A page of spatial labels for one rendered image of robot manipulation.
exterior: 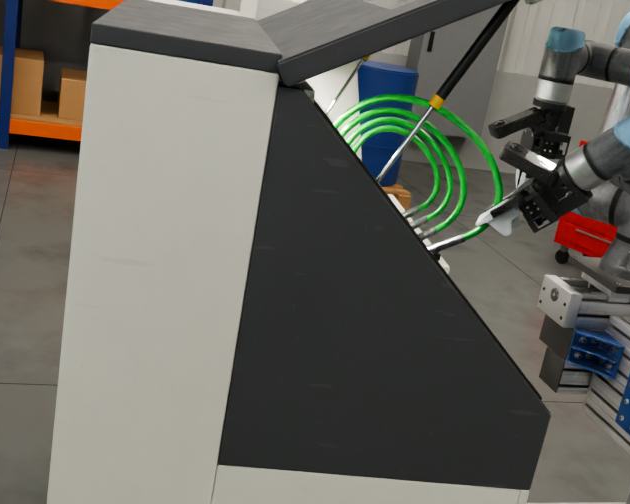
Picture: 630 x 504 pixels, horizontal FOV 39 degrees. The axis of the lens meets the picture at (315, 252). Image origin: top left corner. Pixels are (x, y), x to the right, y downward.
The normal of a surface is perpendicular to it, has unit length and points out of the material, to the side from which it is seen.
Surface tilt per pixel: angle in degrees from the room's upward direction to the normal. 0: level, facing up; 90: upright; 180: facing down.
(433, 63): 90
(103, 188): 90
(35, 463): 0
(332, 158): 90
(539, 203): 103
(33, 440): 0
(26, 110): 90
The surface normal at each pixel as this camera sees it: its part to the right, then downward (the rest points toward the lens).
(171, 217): 0.12, 0.33
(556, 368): -0.95, -0.08
